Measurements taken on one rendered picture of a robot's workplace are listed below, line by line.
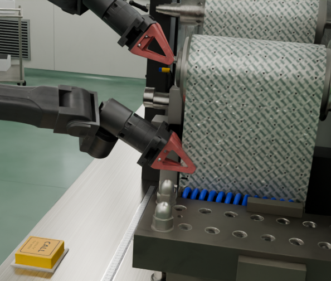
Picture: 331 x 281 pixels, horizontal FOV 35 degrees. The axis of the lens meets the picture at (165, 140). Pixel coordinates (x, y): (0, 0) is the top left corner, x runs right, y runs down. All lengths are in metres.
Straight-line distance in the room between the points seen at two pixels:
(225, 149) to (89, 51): 5.95
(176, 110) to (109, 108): 0.15
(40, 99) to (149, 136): 0.20
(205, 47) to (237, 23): 0.22
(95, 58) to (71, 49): 0.33
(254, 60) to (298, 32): 0.25
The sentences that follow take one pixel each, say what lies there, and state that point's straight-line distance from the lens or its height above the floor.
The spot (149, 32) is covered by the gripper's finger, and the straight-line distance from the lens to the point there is 1.00.
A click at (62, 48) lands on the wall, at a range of 6.99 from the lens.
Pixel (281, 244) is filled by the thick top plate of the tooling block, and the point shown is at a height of 1.03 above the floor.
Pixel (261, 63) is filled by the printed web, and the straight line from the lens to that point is 0.94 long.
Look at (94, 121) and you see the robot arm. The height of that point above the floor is 1.16.
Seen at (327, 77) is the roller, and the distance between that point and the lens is 0.95.
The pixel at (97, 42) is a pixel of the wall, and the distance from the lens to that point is 6.83.
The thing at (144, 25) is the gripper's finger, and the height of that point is 1.32.
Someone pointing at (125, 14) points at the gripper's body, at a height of 1.34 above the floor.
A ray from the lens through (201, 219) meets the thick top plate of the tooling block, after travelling 0.90.
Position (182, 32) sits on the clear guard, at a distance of 1.99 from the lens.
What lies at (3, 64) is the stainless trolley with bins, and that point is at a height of 0.33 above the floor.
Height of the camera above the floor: 1.43
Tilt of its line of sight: 18 degrees down
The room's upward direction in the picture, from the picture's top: 4 degrees clockwise
